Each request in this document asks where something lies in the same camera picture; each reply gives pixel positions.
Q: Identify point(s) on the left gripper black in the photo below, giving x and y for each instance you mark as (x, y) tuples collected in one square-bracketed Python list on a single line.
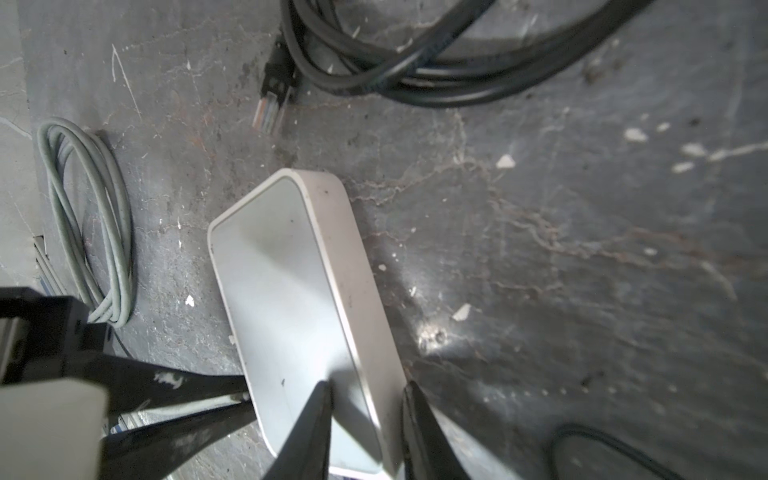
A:
[(50, 337)]

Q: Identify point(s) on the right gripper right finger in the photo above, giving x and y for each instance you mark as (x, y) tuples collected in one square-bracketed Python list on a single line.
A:
[(427, 452)]

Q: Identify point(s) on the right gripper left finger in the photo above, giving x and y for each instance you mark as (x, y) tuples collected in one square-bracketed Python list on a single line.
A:
[(306, 452)]

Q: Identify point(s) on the white rectangular box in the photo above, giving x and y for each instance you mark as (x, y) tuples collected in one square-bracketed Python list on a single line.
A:
[(304, 307)]

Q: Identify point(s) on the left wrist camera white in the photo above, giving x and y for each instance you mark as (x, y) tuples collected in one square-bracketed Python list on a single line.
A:
[(52, 429)]

